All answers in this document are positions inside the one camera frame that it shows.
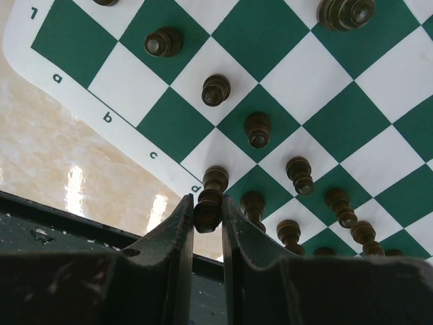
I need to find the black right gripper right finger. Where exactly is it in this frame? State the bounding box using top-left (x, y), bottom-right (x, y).
top-left (222, 196), bottom-right (432, 324)

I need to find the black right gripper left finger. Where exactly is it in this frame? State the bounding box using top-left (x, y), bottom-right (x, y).
top-left (1, 195), bottom-right (193, 324)

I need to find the dark queen piece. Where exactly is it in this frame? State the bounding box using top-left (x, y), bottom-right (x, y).
top-left (193, 166), bottom-right (229, 234)

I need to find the green white chess mat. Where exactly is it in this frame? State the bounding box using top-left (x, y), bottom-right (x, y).
top-left (3, 1), bottom-right (432, 261)

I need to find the dark bishop piece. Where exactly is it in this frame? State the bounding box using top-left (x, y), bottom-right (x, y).
top-left (277, 219), bottom-right (305, 256)

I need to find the dark king piece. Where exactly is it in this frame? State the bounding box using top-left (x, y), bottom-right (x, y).
top-left (240, 191), bottom-right (266, 233)

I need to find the dark pawn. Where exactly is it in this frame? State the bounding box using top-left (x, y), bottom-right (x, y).
top-left (350, 221), bottom-right (385, 256)
top-left (286, 156), bottom-right (315, 196)
top-left (325, 188), bottom-right (358, 229)
top-left (244, 112), bottom-right (271, 149)

